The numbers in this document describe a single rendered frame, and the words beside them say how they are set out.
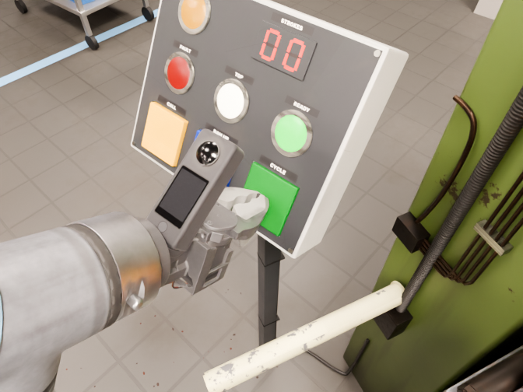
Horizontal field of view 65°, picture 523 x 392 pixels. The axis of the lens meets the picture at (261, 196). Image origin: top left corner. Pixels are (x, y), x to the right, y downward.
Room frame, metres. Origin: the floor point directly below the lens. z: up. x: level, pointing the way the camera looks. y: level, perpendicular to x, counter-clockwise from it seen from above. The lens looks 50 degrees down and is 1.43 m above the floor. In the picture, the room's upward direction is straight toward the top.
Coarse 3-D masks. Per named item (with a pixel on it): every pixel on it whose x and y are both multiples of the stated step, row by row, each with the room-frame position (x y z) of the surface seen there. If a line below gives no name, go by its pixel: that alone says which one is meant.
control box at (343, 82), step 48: (240, 0) 0.51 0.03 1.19; (192, 48) 0.52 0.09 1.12; (240, 48) 0.48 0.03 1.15; (336, 48) 0.41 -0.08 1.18; (384, 48) 0.39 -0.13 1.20; (144, 96) 0.52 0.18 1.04; (192, 96) 0.48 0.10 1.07; (288, 96) 0.41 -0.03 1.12; (336, 96) 0.38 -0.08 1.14; (384, 96) 0.40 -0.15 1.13; (240, 144) 0.40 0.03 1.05; (336, 144) 0.35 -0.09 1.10; (336, 192) 0.34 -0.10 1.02; (288, 240) 0.30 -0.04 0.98
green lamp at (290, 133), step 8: (280, 120) 0.40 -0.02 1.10; (288, 120) 0.39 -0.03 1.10; (296, 120) 0.39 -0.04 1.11; (280, 128) 0.39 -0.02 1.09; (288, 128) 0.38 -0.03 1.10; (296, 128) 0.38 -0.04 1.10; (304, 128) 0.37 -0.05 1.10; (280, 136) 0.38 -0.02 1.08; (288, 136) 0.38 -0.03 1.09; (296, 136) 0.37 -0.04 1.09; (304, 136) 0.37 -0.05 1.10; (280, 144) 0.38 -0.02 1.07; (288, 144) 0.37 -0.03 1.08; (296, 144) 0.37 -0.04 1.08
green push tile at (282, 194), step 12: (252, 168) 0.37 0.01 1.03; (264, 168) 0.37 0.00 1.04; (252, 180) 0.36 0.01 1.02; (264, 180) 0.36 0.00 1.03; (276, 180) 0.35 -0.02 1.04; (264, 192) 0.35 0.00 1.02; (276, 192) 0.34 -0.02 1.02; (288, 192) 0.33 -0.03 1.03; (276, 204) 0.33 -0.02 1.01; (288, 204) 0.33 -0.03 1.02; (276, 216) 0.32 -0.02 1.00; (276, 228) 0.31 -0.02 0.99
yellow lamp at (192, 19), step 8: (184, 0) 0.55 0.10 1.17; (192, 0) 0.55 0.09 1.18; (200, 0) 0.54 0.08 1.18; (184, 8) 0.55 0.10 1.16; (192, 8) 0.54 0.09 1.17; (200, 8) 0.53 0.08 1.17; (184, 16) 0.54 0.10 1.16; (192, 16) 0.53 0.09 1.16; (200, 16) 0.53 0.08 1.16; (184, 24) 0.54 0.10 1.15; (192, 24) 0.53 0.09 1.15; (200, 24) 0.52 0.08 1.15
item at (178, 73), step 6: (174, 60) 0.52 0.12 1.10; (180, 60) 0.51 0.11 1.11; (168, 66) 0.52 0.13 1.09; (174, 66) 0.51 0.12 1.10; (180, 66) 0.51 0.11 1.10; (186, 66) 0.50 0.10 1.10; (168, 72) 0.52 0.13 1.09; (174, 72) 0.51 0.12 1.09; (180, 72) 0.50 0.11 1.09; (186, 72) 0.50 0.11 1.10; (168, 78) 0.51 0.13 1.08; (174, 78) 0.50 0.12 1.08; (180, 78) 0.50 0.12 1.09; (186, 78) 0.50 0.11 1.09; (174, 84) 0.50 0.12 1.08; (180, 84) 0.50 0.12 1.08; (186, 84) 0.49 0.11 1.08
